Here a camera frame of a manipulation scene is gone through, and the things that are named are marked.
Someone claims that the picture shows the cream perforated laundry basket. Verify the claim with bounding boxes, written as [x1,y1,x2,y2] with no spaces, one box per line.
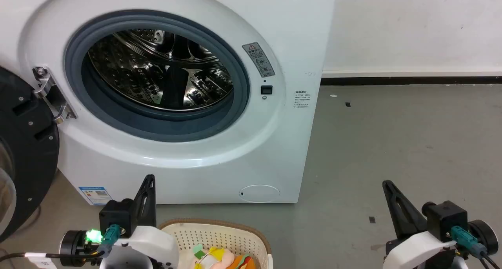
[158,218,273,269]

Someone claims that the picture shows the chrome door hinge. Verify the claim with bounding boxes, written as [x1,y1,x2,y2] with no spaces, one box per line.
[32,66,77,124]

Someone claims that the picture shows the colourful plush toy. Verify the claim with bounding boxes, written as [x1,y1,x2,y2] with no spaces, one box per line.
[191,244,257,269]

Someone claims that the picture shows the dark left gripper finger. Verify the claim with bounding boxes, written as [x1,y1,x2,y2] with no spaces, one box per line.
[133,174,157,228]

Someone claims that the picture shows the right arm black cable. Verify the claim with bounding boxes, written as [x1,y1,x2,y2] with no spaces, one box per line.
[450,226,500,269]

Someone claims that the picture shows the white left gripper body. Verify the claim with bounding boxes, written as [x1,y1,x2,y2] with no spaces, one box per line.
[99,225,180,269]

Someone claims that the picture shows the black washing machine door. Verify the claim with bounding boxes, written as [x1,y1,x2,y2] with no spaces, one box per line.
[0,66,60,243]

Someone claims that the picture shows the oval drain filter cover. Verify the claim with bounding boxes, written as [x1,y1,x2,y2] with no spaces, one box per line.
[239,184,281,203]

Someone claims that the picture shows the grey warning sticker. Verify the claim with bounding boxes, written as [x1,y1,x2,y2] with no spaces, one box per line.
[242,42,276,78]

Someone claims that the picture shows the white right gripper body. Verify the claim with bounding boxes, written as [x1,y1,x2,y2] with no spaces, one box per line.
[383,229,458,269]

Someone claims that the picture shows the grey rubber door gasket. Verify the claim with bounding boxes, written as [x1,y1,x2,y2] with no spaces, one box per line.
[64,10,251,143]

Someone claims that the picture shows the black wall baseboard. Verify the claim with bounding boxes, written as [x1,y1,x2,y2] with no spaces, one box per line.
[321,76,502,86]

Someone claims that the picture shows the white front-load washing machine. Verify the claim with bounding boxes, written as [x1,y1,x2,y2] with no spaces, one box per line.
[0,0,337,205]

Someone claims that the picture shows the stainless steel washing machine drum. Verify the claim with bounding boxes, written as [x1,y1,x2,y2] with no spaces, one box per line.
[87,29,235,112]

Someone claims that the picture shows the small printed text label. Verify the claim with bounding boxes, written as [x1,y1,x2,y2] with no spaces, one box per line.
[295,90,310,109]

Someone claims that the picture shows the blue energy label sticker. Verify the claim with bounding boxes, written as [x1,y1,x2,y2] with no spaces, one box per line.
[78,186,113,206]

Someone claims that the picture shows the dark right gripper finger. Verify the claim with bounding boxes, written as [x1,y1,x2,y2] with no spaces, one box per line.
[382,180,429,239]

